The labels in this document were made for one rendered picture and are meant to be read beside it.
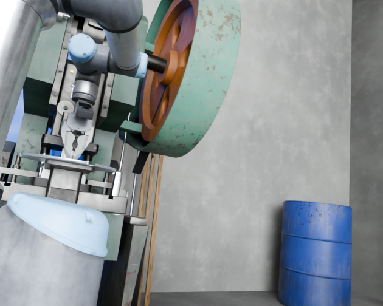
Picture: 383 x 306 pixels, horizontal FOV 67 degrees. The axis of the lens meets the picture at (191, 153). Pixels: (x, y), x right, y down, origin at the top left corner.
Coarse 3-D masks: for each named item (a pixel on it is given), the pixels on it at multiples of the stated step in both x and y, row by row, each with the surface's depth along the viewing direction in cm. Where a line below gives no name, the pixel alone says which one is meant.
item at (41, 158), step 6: (30, 156) 81; (36, 156) 80; (42, 156) 79; (48, 156) 79; (54, 156) 79; (72, 162) 82; (78, 162) 81; (84, 162) 82; (96, 168) 94; (102, 168) 90; (108, 168) 89; (114, 168) 93
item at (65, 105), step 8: (72, 64) 110; (64, 72) 108; (72, 72) 109; (64, 80) 108; (72, 80) 109; (104, 80) 114; (64, 88) 107; (72, 88) 109; (64, 96) 107; (64, 104) 105; (72, 104) 108; (96, 104) 112; (56, 112) 105; (64, 112) 104; (96, 112) 111; (56, 120) 105; (64, 120) 103; (96, 120) 111; (56, 128) 104
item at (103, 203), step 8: (8, 184) 100; (16, 184) 91; (24, 184) 92; (8, 192) 90; (32, 192) 93; (40, 192) 94; (80, 192) 99; (88, 192) 101; (80, 200) 99; (88, 200) 100; (96, 200) 101; (104, 200) 103; (112, 200) 104; (120, 200) 105; (96, 208) 101; (104, 208) 102; (112, 208) 104; (120, 208) 105
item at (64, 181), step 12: (48, 168) 99; (60, 168) 93; (72, 168) 88; (84, 168) 87; (48, 180) 94; (60, 180) 94; (72, 180) 96; (48, 192) 92; (60, 192) 94; (72, 192) 96
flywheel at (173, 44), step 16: (176, 0) 139; (192, 0) 118; (176, 16) 144; (192, 16) 125; (160, 32) 154; (176, 32) 144; (192, 32) 121; (160, 48) 159; (176, 48) 136; (176, 64) 130; (144, 80) 166; (160, 80) 137; (176, 80) 127; (144, 96) 161; (160, 96) 144; (144, 112) 156; (160, 112) 138; (144, 128) 146
